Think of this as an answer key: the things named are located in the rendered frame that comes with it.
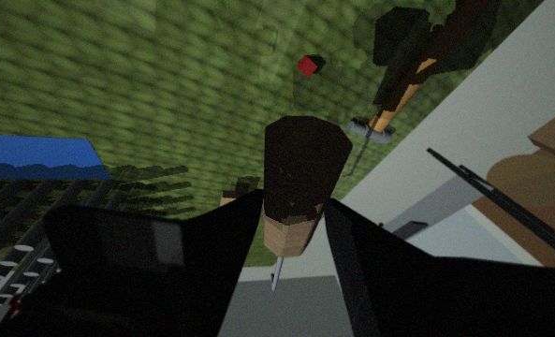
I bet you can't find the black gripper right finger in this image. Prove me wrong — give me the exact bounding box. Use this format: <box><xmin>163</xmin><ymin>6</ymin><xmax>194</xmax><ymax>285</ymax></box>
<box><xmin>324</xmin><ymin>198</ymin><xmax>555</xmax><ymax>337</ymax></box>

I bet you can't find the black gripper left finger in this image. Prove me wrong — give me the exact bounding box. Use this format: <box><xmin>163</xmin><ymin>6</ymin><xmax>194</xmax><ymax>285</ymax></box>
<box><xmin>43</xmin><ymin>189</ymin><xmax>264</xmax><ymax>337</ymax></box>

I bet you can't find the blue flat strip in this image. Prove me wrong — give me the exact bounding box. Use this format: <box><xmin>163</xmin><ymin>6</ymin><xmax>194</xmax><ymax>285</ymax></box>
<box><xmin>0</xmin><ymin>135</ymin><xmax>112</xmax><ymax>180</ymax></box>

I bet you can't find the small red cube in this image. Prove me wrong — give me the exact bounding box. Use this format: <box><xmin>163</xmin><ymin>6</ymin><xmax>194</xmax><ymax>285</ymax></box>
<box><xmin>297</xmin><ymin>56</ymin><xmax>318</xmax><ymax>78</ymax></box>

